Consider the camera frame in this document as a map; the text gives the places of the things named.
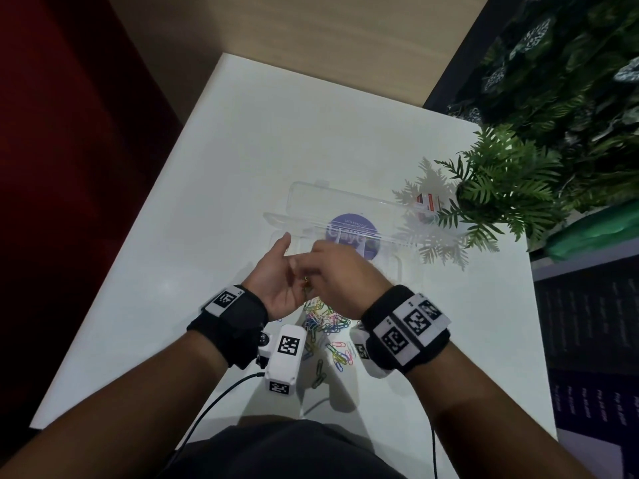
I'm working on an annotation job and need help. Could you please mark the person's left hand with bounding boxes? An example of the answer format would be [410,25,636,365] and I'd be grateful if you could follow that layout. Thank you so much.
[243,232,310,321]

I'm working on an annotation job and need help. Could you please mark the person's right hand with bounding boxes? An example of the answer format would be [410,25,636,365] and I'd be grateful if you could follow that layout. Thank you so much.
[299,240,396,321]

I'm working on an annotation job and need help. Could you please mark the person's right forearm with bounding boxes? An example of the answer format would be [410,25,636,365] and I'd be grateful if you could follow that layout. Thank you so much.
[404,343,596,479]

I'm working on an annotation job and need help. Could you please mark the person's left forearm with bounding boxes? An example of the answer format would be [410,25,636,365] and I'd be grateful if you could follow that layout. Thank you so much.
[0,331,231,479]

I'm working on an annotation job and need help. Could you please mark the pile of coloured paper clips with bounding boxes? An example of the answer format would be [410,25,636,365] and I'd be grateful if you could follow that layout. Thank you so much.
[299,298,356,391]

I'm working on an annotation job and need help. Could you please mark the clear plastic box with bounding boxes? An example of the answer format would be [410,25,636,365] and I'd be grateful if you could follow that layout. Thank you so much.
[263,180,470,296]

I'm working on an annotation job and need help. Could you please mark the black left wrist band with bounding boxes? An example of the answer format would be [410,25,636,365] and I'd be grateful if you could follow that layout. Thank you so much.
[187,285,271,371]

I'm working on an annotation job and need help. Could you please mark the black wrist band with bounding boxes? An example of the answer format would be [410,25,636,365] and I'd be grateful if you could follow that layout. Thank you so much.
[187,285,271,371]
[360,284,452,376]

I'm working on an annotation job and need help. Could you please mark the black right wrist band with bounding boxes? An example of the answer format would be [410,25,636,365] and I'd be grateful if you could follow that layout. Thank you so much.
[360,284,452,376]

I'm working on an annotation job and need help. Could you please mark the red and white label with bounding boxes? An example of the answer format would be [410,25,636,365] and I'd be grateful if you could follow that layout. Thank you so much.
[416,191,441,221]

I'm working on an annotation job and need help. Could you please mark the person's dark clothing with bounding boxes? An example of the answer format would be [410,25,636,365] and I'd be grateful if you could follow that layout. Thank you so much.
[159,415,406,479]

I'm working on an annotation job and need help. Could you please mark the green fern plant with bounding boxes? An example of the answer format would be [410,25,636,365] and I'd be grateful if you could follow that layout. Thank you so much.
[433,123,571,253]

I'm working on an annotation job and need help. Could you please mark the dark printed sign board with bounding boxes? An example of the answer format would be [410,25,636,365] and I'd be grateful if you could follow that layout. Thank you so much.
[531,243,639,479]

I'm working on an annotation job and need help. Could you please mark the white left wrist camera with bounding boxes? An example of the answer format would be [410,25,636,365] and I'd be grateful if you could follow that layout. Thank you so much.
[257,323,308,397]

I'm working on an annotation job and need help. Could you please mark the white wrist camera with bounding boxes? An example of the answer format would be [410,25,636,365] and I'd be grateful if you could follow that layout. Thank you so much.
[257,323,308,397]
[349,326,395,380]

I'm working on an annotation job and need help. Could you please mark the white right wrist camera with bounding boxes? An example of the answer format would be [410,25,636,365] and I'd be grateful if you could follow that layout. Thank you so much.
[349,326,395,380]

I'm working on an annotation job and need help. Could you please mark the green leafy plant wall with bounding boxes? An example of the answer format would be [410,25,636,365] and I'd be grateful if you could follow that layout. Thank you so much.
[446,0,639,216]

